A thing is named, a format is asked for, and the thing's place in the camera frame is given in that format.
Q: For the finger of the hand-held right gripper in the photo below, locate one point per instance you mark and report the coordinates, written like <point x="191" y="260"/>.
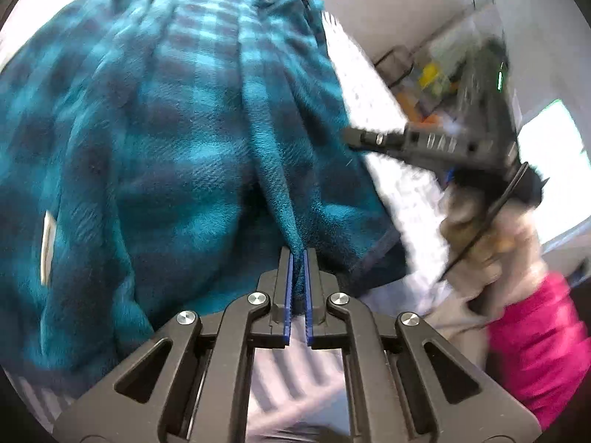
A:
<point x="376" y="139"/>

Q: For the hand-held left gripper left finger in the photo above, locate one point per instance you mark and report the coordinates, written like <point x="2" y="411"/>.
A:
<point x="288" y="295"/>

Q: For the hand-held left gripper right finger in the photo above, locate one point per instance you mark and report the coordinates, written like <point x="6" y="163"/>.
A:
<point x="308" y="304"/>

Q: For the teal plaid fleece jacket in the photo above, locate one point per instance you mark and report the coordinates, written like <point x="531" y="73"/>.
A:
<point x="161" y="147"/>

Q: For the person's right hand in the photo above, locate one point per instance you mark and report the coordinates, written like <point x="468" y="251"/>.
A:
<point x="498" y="249"/>

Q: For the grey striped blanket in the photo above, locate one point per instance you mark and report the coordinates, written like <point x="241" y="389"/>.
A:
<point x="406" y="189"/>

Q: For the window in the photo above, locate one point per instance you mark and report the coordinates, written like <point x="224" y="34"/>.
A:
<point x="554" y="147"/>

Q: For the yellow box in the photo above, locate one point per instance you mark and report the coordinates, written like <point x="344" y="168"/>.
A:
<point x="429" y="74"/>

